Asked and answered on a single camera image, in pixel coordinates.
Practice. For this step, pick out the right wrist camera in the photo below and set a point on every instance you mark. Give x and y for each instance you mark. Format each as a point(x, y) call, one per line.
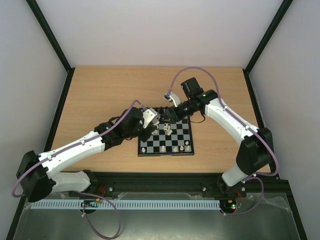
point(172, 98)

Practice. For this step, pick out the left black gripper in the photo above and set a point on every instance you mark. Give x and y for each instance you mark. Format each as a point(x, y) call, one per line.
point(151, 128)

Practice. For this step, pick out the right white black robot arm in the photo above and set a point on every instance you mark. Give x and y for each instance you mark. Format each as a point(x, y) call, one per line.
point(255, 144)

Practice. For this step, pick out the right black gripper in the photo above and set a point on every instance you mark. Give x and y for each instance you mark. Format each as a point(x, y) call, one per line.
point(172, 116)

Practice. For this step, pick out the right black frame post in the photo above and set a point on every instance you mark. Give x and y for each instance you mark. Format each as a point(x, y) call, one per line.
point(279, 15)

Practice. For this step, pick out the black aluminium rail base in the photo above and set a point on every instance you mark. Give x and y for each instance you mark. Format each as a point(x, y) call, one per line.
point(208, 185)

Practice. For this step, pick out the pile of white pieces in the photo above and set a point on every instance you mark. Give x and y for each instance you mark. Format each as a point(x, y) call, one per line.
point(167, 129)

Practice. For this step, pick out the black frame post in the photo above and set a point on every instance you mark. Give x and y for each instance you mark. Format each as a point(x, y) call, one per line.
point(41, 19)
point(279, 15)

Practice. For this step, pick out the left black frame post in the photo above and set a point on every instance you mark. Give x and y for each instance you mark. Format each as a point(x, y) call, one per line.
point(41, 19)

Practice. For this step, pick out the white slotted cable duct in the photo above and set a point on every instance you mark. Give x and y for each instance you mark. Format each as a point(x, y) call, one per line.
point(78, 204)

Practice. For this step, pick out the black silver chess board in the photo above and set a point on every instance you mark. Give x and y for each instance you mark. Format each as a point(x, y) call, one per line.
point(182, 131)

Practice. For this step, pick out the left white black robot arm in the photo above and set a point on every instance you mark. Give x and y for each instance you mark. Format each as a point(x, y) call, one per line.
point(42, 174)

